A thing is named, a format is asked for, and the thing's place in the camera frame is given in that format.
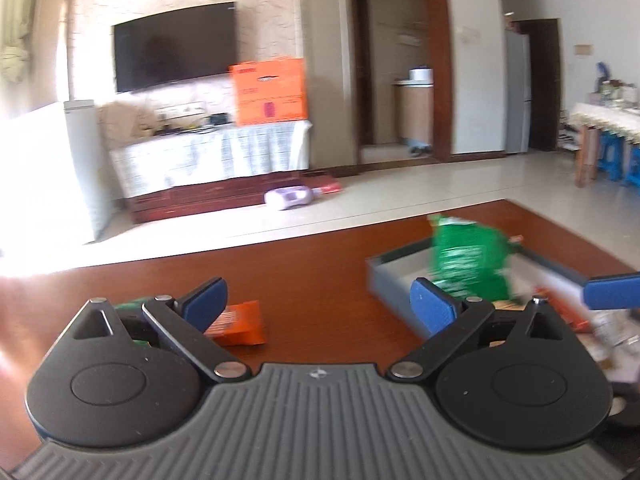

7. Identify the silver black snack packet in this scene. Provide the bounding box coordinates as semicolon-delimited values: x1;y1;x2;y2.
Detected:
590;310;639;384

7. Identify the orange snack packet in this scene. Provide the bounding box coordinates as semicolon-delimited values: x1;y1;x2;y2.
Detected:
204;300;266;347

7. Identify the green snack bag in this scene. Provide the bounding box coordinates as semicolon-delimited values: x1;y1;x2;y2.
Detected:
428;214;511;301
115;297;160;348

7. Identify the orange bar wrapper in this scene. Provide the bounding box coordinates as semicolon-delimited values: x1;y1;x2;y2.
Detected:
534;286;593;334

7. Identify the grey shallow box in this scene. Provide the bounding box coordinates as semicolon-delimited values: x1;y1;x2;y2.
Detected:
368;236;639;382

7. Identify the red tv cabinet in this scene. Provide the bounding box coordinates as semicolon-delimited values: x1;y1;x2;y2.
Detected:
125;171;305;224

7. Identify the blue plastic stool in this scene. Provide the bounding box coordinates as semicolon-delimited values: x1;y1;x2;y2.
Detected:
597;131;625;181
624;144;640;188

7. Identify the white patterned cabinet cloth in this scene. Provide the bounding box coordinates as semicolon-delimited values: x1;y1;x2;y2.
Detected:
110;120;311;198

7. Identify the dining table with lace cloth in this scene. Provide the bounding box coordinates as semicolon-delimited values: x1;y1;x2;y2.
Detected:
568;103;639;188

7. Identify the pair of slippers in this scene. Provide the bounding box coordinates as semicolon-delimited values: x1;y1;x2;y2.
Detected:
409;145;432;157

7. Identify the red item on floor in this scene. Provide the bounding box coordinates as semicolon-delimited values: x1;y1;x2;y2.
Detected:
314;182;342;196

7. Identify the white chest freezer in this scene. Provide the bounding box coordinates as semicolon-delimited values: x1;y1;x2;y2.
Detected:
18;100;114;245

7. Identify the kitchen counter cabinet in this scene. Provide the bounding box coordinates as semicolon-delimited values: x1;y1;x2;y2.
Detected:
393;80;434;146

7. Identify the grey refrigerator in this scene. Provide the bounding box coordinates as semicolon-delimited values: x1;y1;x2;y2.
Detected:
504;30;532;155

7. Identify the orange cardboard box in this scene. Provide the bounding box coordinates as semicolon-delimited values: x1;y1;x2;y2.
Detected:
230;58;308;126

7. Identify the white pot on counter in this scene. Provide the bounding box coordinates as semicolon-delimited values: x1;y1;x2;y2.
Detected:
409;66;433;84

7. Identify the tied curtain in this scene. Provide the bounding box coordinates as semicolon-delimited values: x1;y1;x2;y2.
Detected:
1;0;36;84

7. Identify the black wall television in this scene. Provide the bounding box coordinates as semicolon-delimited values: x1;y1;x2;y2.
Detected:
112;2;239;93

